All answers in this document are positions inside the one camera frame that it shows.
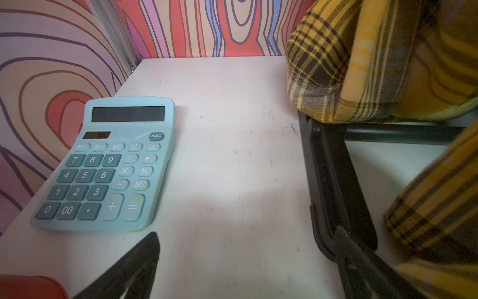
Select red plastic cup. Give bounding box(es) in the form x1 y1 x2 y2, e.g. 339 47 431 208
1 275 68 299

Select light blue desk calculator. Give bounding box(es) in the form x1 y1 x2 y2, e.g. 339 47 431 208
31 96 175 232

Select yellow plaid long-sleeve shirt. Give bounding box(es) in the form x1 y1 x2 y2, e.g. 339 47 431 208
286 1 478 299

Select black clothes rack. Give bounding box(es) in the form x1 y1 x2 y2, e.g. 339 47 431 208
299 113 463 299

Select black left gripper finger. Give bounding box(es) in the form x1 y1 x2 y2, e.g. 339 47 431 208
75 232 161 299

